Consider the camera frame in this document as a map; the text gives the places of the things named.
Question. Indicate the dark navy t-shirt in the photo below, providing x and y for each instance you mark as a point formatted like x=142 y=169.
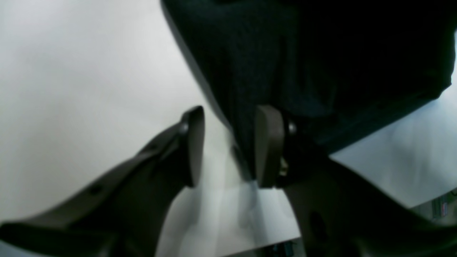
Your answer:
x=342 y=68

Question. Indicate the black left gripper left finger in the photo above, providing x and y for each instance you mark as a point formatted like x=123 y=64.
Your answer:
x=120 y=214

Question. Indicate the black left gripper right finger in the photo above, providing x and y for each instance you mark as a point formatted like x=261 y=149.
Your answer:
x=339 y=213

